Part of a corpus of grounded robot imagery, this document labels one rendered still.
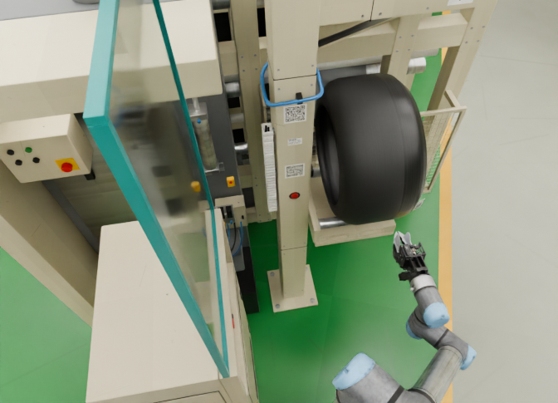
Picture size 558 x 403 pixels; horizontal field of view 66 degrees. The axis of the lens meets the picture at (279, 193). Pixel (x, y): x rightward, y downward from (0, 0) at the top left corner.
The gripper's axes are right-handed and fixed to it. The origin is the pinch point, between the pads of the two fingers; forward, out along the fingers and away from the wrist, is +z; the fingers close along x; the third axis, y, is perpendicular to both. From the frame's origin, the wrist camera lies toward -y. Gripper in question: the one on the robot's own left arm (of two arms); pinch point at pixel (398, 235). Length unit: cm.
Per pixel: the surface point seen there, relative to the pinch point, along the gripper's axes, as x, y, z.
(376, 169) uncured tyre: 7.8, 25.2, 10.5
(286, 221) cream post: 37, -20, 31
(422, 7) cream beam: -15, 61, 47
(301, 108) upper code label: 31, 45, 23
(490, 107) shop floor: -155, -91, 173
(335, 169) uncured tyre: 10, -12, 50
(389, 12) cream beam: -4, 61, 47
